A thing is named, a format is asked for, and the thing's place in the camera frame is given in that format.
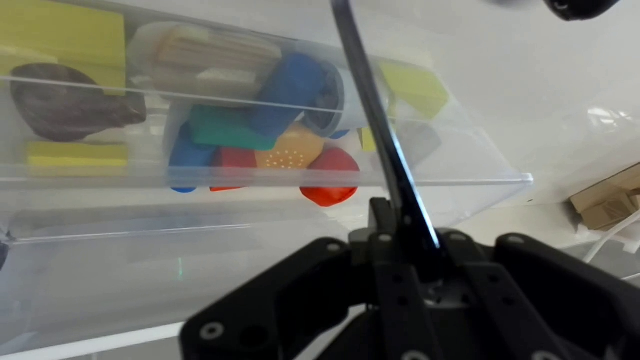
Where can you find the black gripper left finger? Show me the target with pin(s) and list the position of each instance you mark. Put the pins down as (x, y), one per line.
(301, 300)

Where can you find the clear plastic toy box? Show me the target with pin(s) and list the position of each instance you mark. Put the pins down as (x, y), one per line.
(100, 252)

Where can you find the wooden toy block box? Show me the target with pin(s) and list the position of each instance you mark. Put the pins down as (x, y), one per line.
(607, 201)

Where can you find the metal spoon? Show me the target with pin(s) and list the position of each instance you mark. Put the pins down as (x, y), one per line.
(387, 146)

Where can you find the pale yellow toy piece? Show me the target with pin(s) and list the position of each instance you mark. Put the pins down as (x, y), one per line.
(413, 90)

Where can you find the blue toy block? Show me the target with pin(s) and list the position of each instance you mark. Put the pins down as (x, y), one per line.
(293, 86)
(191, 161)

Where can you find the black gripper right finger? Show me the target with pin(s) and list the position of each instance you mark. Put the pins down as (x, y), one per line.
(547, 300)

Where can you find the yellow toy block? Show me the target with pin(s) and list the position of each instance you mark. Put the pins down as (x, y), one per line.
(76, 157)

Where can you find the plain wooden toy block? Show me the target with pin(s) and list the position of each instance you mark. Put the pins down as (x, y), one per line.
(200, 61)

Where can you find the brown giraffe pattern toy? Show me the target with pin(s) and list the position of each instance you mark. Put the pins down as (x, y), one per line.
(66, 106)

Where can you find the black rounded cube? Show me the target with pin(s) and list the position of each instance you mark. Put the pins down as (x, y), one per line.
(580, 7)

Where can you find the green toy block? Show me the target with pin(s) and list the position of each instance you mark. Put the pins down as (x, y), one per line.
(231, 130)

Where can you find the small yellow cube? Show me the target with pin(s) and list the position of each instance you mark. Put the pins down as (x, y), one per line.
(60, 37)

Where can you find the red toy piece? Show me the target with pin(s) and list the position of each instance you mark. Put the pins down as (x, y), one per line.
(330, 181)

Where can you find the orange dotted toy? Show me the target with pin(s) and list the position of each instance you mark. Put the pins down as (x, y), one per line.
(291, 152)

